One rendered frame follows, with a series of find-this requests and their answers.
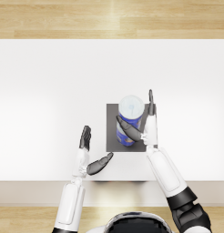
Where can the blue can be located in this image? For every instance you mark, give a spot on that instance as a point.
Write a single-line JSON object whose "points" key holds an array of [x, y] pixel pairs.
{"points": [[124, 137], [131, 106]]}

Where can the dark grey square mat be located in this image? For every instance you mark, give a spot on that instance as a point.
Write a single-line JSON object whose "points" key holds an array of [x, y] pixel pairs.
{"points": [[112, 133]]}

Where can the dark round robot body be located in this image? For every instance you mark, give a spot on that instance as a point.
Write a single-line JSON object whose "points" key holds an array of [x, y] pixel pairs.
{"points": [[138, 224]]}

